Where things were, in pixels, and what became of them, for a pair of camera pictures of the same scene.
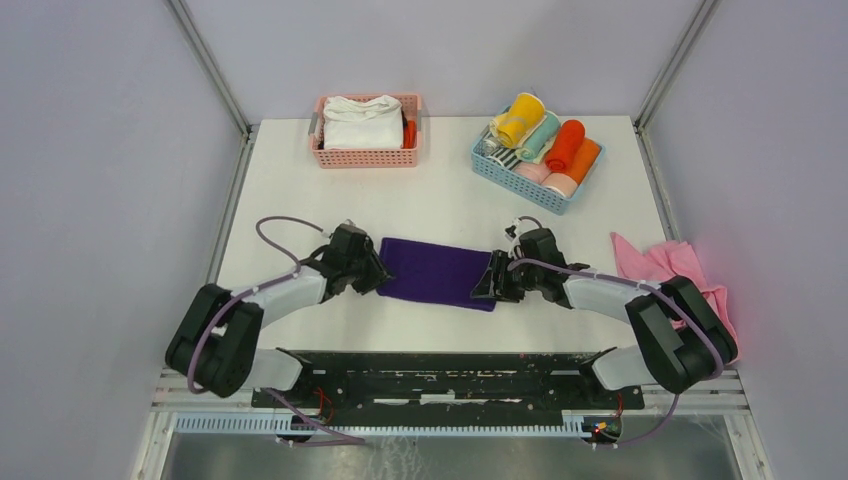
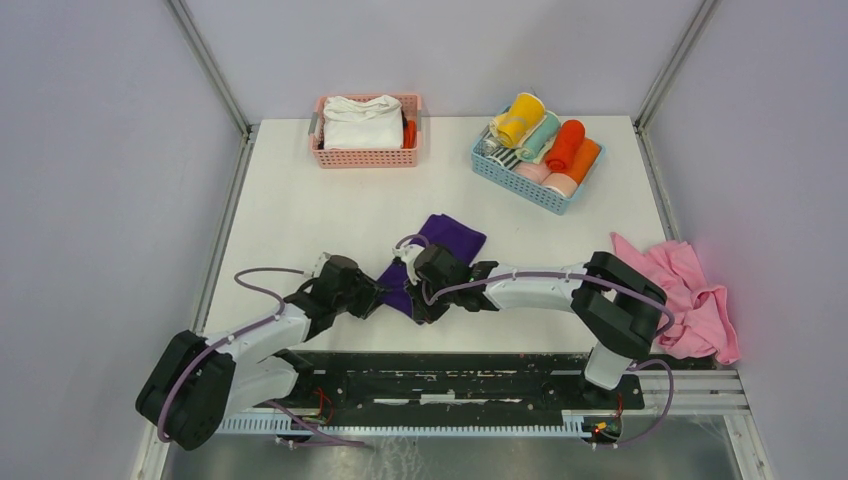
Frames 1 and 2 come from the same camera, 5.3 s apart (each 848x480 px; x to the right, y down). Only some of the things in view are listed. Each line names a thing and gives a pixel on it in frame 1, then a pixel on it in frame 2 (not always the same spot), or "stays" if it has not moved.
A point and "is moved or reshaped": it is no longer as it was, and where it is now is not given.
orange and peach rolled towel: x=567 y=183 stays
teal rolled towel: x=541 y=136 stays
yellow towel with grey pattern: x=510 y=127 stays
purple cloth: x=434 y=272 is moved or reshaped
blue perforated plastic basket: x=529 y=189 stays
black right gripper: x=488 y=287 -> x=421 y=311
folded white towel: x=363 y=123 stays
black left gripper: x=376 y=273 -> x=369 y=290
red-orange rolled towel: x=565 y=146 stays
